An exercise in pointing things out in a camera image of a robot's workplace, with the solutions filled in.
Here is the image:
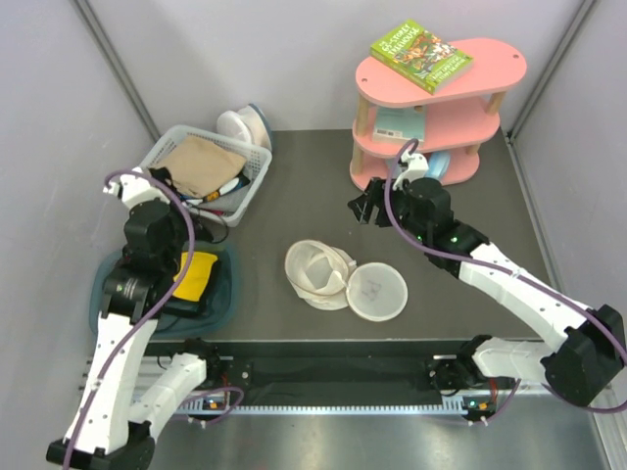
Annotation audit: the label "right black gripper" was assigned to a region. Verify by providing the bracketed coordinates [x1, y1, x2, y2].
[349, 178, 430, 243]

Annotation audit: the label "white mesh laundry bag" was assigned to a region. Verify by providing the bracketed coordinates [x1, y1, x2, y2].
[284, 240, 409, 322]

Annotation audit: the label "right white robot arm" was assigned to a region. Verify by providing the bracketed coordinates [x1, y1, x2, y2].
[348, 178, 626, 408]

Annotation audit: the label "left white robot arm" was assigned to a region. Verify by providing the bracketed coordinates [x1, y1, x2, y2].
[46, 199, 222, 469]

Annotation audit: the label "yellow cloth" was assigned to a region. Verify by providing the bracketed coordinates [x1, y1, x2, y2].
[172, 252, 218, 303]

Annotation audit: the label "white plastic basket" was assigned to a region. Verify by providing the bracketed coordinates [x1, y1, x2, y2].
[139, 124, 272, 227]

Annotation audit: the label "beige folded cloth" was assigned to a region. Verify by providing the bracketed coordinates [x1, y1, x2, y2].
[151, 135, 247, 198]

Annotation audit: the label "teal plastic tub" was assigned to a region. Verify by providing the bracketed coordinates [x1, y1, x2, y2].
[88, 241, 241, 341]

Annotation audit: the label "light blue headphones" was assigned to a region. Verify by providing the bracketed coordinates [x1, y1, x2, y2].
[425, 151, 451, 181]

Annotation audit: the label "teal book on shelf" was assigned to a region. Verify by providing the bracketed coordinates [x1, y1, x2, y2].
[372, 107, 426, 146]

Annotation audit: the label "black white garment in basket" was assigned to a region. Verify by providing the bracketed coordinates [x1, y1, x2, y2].
[181, 173, 251, 212]

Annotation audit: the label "pink three-tier shelf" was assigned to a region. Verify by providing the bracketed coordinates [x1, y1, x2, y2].
[350, 38, 527, 189]

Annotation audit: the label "green paperback book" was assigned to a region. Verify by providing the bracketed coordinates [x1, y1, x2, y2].
[370, 20, 474, 95]

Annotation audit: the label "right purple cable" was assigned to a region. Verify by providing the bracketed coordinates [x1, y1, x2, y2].
[384, 137, 627, 426]

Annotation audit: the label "purple cable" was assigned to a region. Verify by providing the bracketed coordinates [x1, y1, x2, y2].
[58, 165, 245, 470]
[384, 137, 627, 426]

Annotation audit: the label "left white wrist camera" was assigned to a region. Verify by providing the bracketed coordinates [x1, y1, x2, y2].
[103, 167, 169, 210]

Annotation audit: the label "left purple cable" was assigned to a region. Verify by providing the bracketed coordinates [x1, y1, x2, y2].
[58, 165, 245, 470]

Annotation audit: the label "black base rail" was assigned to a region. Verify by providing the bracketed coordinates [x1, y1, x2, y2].
[141, 340, 520, 407]

